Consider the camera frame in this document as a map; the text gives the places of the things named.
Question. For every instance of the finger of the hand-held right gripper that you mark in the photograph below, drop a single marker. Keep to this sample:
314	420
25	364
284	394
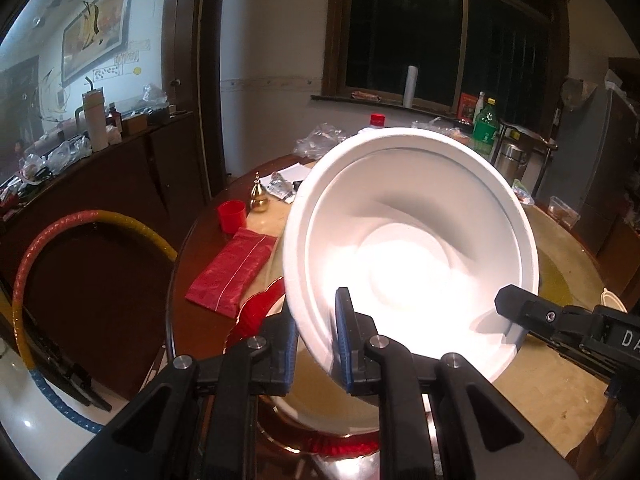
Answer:
530	312

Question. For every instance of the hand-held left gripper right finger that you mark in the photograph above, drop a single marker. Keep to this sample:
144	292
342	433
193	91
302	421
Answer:
343	340

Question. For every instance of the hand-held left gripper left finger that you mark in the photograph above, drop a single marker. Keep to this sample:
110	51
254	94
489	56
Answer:
289	355

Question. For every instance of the small red scalloped glass plate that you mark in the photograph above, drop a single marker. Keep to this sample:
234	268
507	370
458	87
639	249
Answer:
262	312

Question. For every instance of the large red scalloped glass plate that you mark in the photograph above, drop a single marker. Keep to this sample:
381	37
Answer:
345	447

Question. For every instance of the glass turntable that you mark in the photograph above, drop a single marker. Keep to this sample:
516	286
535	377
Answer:
560	260

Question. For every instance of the round wooden dining table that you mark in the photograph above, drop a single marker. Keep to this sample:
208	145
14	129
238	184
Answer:
200	325

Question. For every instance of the red plastic packet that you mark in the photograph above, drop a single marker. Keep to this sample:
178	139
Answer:
230	272

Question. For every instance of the clear plastic food container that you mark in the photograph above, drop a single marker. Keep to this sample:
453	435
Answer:
564	210

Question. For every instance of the red plastic cup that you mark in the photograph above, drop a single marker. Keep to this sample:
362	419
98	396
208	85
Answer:
232	217

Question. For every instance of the stainless steel thermos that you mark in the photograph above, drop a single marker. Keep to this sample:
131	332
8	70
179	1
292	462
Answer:
510	162

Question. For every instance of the gold gourd ornament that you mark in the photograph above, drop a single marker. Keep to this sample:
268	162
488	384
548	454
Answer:
259	200

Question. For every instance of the silver foil blister pack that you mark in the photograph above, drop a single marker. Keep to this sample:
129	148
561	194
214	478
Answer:
281	189

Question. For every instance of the grey refrigerator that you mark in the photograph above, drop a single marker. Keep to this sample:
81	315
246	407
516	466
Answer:
600	160

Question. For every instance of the white paper sheet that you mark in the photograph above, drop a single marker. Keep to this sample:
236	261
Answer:
295	172

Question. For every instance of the green plastic bottle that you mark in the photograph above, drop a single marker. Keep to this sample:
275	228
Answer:
485	132

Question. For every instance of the crumpled clear plastic bag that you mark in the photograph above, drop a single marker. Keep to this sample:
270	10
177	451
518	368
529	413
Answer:
320	141

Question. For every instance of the black metal stand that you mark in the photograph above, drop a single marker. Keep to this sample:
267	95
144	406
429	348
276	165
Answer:
75	375

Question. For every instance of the red box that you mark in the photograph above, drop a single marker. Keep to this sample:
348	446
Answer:
466	106

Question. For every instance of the multicoloured hula hoop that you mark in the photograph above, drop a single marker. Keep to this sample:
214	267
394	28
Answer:
120	219

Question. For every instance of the white bottle with red cap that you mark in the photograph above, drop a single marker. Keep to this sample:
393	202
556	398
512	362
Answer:
378	120

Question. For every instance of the dark wooden sideboard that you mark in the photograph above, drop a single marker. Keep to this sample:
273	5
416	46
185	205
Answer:
115	185

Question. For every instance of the red packet on sill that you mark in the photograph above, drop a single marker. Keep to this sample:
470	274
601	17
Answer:
366	96

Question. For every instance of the small wooden box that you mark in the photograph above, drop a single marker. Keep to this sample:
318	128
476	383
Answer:
135	124

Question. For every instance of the small dark bottle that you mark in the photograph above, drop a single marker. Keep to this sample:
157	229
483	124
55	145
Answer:
114	120

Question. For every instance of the dark wooden window frame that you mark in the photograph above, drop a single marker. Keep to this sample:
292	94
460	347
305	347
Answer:
335	35

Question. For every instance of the framed wall painting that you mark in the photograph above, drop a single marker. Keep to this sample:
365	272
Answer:
95	30

